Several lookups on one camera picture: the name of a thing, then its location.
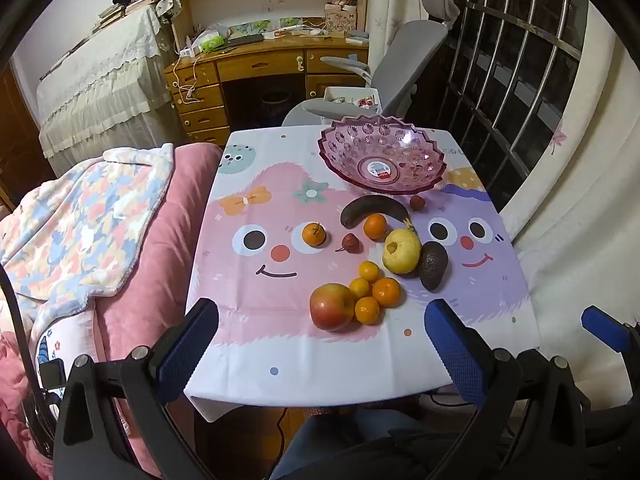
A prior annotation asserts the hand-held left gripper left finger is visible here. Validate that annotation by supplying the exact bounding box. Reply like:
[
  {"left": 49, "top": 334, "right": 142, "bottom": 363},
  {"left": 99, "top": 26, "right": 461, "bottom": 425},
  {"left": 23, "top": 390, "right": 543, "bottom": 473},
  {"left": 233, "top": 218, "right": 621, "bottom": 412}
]
[{"left": 52, "top": 297, "right": 221, "bottom": 480}]

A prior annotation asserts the stack of books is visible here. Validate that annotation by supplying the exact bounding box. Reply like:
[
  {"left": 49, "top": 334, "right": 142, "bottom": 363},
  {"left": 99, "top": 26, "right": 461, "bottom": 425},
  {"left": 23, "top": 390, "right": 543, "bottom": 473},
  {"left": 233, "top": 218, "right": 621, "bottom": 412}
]
[{"left": 92, "top": 0, "right": 156, "bottom": 31}]

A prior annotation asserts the dark avocado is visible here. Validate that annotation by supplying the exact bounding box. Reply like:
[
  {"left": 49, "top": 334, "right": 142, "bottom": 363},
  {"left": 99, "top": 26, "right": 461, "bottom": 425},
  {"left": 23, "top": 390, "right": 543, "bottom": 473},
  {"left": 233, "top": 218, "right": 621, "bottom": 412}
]
[{"left": 418, "top": 241, "right": 449, "bottom": 292}]

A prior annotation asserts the green tissue pack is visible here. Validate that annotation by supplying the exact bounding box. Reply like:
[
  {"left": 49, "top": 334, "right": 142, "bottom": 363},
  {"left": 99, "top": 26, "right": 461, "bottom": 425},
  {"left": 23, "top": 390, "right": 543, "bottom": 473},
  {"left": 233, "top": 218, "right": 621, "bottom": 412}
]
[{"left": 197, "top": 30, "right": 226, "bottom": 53}]

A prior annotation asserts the white curtain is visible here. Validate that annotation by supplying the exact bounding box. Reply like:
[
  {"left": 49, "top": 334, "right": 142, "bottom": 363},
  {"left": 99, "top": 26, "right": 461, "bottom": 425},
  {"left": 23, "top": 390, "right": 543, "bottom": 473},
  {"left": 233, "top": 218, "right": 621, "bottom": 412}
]
[{"left": 500, "top": 5, "right": 640, "bottom": 401}]

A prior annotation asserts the cartoon printed tablecloth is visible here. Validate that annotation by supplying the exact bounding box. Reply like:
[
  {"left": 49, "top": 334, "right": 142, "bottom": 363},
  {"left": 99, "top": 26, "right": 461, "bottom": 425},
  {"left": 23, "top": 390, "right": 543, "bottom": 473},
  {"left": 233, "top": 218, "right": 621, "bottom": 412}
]
[{"left": 184, "top": 127, "right": 541, "bottom": 423}]

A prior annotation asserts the pink plastic fruit bowl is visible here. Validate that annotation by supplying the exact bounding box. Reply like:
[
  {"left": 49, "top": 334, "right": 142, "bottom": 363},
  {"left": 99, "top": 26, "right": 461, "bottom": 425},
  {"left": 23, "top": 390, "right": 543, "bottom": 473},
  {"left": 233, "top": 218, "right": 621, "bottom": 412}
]
[{"left": 318, "top": 114, "right": 447, "bottom": 196}]

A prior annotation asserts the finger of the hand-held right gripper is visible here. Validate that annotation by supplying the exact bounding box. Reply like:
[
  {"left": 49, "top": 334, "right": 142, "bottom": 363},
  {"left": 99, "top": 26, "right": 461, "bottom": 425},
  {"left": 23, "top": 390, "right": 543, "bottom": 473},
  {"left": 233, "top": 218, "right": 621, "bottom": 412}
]
[{"left": 581, "top": 305, "right": 640, "bottom": 357}]

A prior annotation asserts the floral fleece blanket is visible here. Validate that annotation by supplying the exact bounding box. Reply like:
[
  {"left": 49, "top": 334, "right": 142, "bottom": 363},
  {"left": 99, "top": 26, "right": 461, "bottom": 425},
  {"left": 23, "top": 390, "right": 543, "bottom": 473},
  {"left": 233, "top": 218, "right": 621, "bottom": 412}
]
[{"left": 0, "top": 144, "right": 175, "bottom": 316}]

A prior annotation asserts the grey office chair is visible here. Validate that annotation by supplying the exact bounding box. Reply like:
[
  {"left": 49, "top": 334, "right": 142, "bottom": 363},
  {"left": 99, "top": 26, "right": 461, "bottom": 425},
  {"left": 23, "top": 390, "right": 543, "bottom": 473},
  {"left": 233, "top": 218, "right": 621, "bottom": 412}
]
[{"left": 281, "top": 0, "right": 461, "bottom": 128}]

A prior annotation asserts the tangerine with stem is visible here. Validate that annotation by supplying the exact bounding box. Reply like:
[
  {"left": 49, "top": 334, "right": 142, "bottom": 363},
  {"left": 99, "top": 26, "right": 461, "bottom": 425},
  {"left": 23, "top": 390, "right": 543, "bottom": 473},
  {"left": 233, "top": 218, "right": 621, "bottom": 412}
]
[{"left": 301, "top": 222, "right": 327, "bottom": 248}]

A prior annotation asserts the pink quilt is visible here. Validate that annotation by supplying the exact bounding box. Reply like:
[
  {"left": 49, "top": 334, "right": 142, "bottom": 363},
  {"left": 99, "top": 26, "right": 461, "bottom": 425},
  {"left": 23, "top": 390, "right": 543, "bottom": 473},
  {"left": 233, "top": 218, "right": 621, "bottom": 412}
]
[{"left": 92, "top": 142, "right": 223, "bottom": 476}]

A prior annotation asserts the yellow pear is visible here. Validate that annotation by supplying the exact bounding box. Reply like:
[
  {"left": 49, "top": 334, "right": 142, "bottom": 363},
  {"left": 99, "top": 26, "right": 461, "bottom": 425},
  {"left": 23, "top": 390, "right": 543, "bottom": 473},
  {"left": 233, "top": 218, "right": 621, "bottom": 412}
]
[{"left": 382, "top": 228, "right": 422, "bottom": 275}]

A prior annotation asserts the wooden desk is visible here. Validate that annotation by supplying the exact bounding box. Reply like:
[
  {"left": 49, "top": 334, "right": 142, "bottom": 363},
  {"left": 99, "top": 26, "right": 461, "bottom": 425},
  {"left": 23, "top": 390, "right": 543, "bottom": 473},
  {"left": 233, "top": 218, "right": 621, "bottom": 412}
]
[{"left": 165, "top": 35, "right": 371, "bottom": 146}]

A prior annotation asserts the red apple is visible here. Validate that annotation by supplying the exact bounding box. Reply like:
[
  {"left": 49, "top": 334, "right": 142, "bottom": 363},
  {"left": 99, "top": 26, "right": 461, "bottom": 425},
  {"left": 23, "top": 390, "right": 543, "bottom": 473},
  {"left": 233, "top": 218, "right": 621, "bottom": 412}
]
[{"left": 309, "top": 283, "right": 356, "bottom": 332}]

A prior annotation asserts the brown wooden door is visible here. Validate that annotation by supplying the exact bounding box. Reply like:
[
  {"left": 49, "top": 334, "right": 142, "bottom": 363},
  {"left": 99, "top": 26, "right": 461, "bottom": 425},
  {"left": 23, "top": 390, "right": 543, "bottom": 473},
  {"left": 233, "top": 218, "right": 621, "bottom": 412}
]
[{"left": 0, "top": 67, "right": 41, "bottom": 211}]

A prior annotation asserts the printed cardboard box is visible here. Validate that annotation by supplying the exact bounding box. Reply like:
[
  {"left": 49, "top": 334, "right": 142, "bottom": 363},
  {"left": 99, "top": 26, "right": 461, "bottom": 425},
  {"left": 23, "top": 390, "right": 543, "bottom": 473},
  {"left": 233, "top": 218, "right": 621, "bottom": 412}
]
[{"left": 325, "top": 4, "right": 357, "bottom": 31}]

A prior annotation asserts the white box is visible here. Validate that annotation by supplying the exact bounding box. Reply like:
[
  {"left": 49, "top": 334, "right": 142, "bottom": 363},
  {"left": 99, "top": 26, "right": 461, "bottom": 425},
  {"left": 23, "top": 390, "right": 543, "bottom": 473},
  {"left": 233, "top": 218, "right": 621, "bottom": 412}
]
[{"left": 322, "top": 86, "right": 383, "bottom": 113}]

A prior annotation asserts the white cable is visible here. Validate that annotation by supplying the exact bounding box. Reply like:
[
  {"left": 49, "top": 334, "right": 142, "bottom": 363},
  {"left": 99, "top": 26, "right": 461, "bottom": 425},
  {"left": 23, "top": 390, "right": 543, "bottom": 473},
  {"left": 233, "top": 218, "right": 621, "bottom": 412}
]
[{"left": 167, "top": 52, "right": 201, "bottom": 106}]

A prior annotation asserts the metal window grille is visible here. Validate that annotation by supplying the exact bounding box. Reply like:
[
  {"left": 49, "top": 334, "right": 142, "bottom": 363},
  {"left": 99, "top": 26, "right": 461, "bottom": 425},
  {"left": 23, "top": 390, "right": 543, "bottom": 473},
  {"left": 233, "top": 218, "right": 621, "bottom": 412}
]
[{"left": 435, "top": 0, "right": 596, "bottom": 211}]

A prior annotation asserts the cream lace cover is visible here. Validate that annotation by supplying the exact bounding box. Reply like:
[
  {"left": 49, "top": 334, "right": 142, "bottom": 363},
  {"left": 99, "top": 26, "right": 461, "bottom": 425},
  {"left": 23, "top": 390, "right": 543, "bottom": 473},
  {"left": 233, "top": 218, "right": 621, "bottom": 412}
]
[{"left": 36, "top": 5, "right": 188, "bottom": 176}]

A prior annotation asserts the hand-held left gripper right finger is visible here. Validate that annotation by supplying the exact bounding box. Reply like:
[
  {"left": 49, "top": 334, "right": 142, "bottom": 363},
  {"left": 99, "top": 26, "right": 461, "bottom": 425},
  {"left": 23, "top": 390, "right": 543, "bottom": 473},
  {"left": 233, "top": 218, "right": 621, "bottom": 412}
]
[{"left": 424, "top": 298, "right": 593, "bottom": 480}]

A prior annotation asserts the dark overripe banana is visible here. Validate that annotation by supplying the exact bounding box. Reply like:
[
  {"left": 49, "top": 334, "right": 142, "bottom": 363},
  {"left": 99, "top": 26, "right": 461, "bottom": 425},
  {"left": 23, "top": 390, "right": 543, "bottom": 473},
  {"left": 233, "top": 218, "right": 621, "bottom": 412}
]
[{"left": 340, "top": 195, "right": 412, "bottom": 231}]

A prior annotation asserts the person's leg in jeans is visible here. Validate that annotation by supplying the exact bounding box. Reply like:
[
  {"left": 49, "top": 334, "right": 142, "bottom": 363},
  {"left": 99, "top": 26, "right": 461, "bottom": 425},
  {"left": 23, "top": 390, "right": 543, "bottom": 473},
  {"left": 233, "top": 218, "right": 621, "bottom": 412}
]
[{"left": 270, "top": 407, "right": 421, "bottom": 480}]

